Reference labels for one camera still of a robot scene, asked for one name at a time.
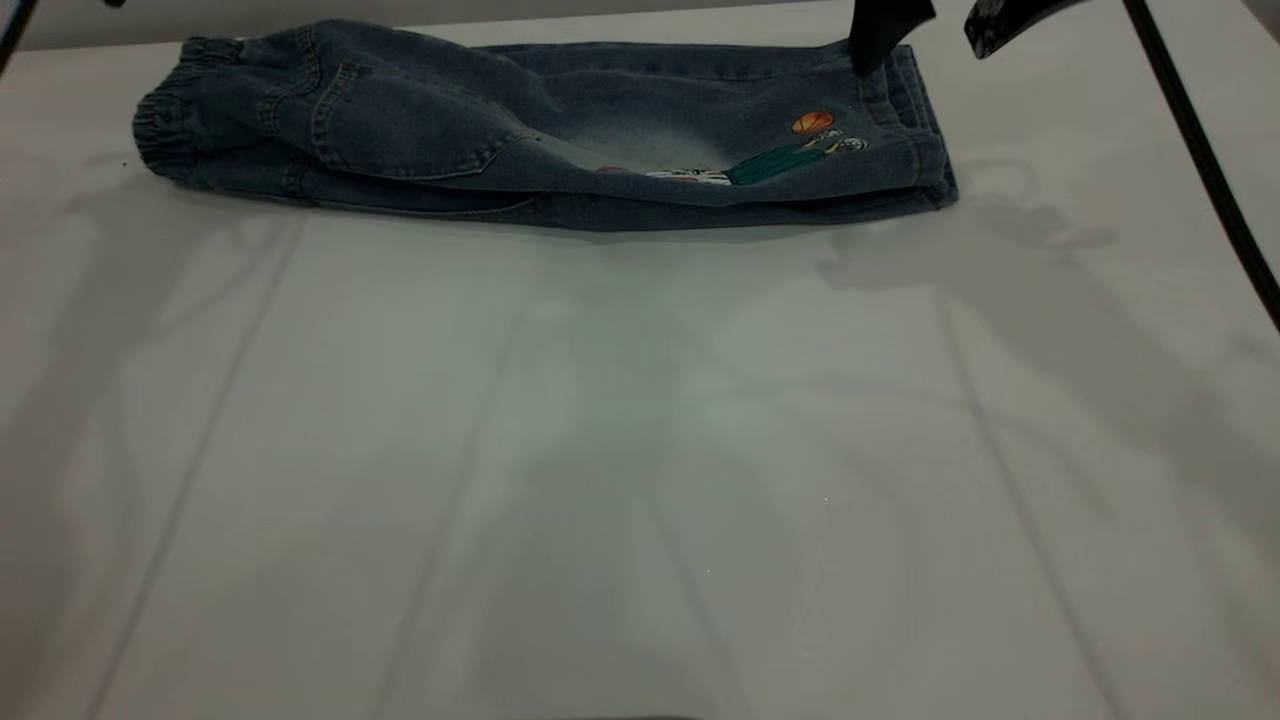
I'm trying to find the blue denim pants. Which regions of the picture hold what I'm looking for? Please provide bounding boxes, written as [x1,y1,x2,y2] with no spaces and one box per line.
[132,18,959,233]

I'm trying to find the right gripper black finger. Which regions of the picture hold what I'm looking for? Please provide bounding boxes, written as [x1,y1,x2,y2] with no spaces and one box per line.
[848,0,938,78]
[963,0,1086,60]

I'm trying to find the right arm thick black cable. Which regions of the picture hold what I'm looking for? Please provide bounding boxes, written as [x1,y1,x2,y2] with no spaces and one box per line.
[1122,0,1280,336]

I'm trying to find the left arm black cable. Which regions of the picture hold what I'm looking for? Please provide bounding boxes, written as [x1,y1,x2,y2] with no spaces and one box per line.
[0,0,39,77]

